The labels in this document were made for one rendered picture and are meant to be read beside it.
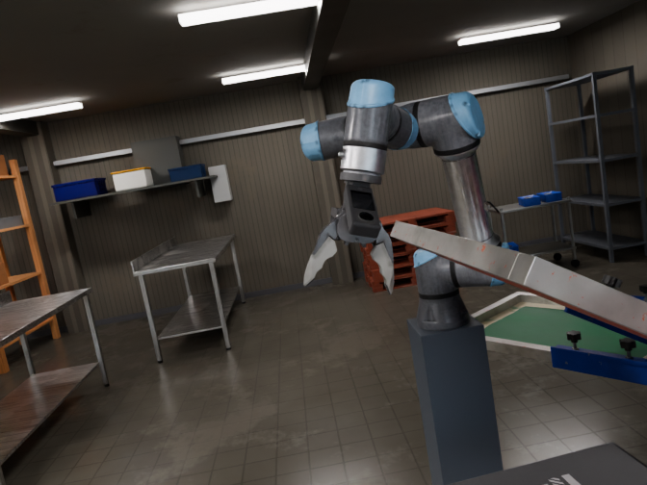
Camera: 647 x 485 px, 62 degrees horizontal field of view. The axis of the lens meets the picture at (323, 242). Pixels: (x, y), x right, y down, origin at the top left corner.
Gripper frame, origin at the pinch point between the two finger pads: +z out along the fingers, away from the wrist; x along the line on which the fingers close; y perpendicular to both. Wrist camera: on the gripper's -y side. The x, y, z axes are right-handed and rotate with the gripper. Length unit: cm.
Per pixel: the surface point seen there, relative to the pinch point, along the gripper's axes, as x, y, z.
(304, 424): -41, 262, 143
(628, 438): -199, 160, 95
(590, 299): -23.4, -29.2, -7.3
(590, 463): -64, 17, 37
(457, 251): -14.6, -8.3, -9.6
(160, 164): 130, 676, -25
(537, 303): -114, 128, 21
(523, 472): -50, 20, 41
